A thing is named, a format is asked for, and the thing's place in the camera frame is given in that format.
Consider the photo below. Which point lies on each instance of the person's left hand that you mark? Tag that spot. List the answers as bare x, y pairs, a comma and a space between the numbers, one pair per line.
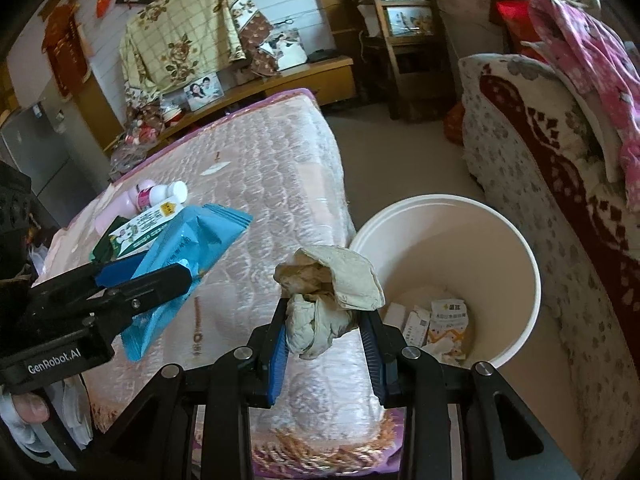
30, 407

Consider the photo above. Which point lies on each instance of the red cloth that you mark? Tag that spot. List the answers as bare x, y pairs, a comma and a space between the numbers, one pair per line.
512, 25

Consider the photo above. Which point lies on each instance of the blue snack packet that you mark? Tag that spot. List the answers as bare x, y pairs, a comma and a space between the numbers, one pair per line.
200, 240

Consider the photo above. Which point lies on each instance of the orange red bag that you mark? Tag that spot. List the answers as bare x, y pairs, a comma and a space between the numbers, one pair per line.
454, 125

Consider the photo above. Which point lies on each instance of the orange and white plastic packet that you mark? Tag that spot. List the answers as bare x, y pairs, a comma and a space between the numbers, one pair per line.
447, 320

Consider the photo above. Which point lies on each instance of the green and white carton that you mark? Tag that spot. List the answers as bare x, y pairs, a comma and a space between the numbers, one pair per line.
145, 227

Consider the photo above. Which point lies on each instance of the colourful clutter pile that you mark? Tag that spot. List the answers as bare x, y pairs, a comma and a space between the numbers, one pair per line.
142, 135

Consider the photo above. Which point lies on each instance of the white bottle with magenta label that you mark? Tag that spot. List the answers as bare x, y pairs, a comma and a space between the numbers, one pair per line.
165, 192

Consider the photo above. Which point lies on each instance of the white plastic bucket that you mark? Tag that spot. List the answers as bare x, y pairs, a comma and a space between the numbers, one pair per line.
500, 260

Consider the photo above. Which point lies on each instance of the grey refrigerator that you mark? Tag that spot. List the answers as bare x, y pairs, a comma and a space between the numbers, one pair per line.
30, 160

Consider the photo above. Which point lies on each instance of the small white paper box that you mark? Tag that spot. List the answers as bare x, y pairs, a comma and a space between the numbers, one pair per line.
405, 320

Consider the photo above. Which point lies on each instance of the framed couple photo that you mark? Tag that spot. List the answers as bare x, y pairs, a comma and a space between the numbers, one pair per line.
202, 91

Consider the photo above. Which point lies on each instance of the framed picture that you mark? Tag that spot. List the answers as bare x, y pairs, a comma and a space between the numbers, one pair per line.
410, 20

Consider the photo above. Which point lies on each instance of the yellow floral cloth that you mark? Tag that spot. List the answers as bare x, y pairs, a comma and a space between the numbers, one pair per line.
185, 35

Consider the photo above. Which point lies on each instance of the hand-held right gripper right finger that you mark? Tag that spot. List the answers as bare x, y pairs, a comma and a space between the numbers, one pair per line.
375, 360

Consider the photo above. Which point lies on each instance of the sofa with floral cover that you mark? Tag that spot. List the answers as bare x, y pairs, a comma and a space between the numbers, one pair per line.
525, 150

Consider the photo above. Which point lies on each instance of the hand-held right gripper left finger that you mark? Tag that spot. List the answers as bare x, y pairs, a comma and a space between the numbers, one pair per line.
277, 360

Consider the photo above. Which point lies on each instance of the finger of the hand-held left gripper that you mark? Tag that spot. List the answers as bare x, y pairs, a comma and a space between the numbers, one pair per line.
117, 275
150, 290

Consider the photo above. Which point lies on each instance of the beige paper wad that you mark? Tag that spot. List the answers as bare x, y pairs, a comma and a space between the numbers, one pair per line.
345, 275

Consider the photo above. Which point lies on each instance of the unframed wedding photo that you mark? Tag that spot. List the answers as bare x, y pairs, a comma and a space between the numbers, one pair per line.
287, 49

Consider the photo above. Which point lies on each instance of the pink thermos bottle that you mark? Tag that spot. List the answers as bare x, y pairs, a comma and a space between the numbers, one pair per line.
112, 212

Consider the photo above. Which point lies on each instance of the black flat object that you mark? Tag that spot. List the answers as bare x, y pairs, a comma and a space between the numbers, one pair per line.
322, 55

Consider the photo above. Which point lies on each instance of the pink floral garment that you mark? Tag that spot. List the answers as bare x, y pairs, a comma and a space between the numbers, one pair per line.
590, 60

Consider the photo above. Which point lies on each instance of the red wall hanging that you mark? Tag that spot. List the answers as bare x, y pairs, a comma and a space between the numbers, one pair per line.
65, 55

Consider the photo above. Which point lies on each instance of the brown floral cloth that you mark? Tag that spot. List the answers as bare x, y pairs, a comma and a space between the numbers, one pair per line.
257, 35

